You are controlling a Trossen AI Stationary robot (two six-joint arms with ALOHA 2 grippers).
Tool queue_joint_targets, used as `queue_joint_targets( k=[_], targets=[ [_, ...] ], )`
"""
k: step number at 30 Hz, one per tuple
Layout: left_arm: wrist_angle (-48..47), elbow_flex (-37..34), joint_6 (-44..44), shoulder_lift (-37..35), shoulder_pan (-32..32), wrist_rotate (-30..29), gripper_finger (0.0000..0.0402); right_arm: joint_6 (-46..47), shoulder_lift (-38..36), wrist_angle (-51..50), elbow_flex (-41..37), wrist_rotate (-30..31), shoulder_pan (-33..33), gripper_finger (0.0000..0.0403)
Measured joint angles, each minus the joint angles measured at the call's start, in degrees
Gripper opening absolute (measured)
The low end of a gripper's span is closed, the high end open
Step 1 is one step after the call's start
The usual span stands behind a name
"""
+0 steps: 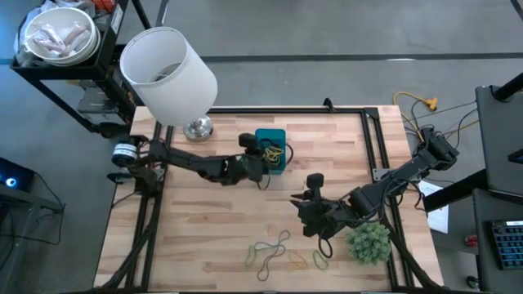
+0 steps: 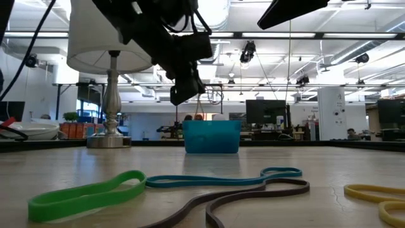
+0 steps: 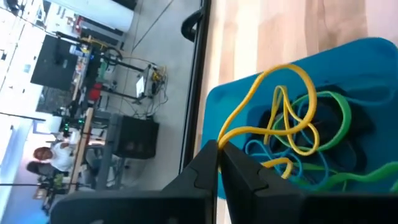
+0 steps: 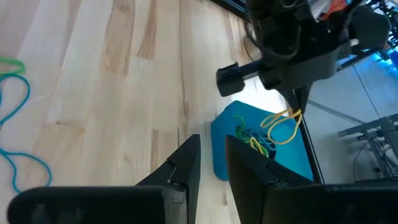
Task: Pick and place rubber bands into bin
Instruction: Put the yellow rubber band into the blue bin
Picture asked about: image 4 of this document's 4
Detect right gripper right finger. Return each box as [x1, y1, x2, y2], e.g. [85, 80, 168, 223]
[226, 135, 398, 224]

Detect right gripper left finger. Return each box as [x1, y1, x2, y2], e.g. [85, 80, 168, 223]
[7, 134, 201, 224]

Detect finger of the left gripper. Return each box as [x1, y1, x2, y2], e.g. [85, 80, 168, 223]
[284, 87, 299, 111]
[298, 84, 312, 114]

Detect blue rubber band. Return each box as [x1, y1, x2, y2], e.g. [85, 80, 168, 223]
[0, 73, 53, 194]
[250, 130, 277, 152]

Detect green rubber band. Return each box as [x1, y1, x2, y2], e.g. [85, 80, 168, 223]
[0, 57, 27, 76]
[233, 114, 259, 146]

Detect teal plastic bin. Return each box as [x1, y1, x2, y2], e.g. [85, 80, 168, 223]
[210, 100, 314, 182]

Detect orange package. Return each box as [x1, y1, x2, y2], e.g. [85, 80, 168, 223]
[322, 0, 349, 13]

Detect metal equipment stand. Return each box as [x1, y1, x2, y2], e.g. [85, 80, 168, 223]
[338, 113, 398, 181]

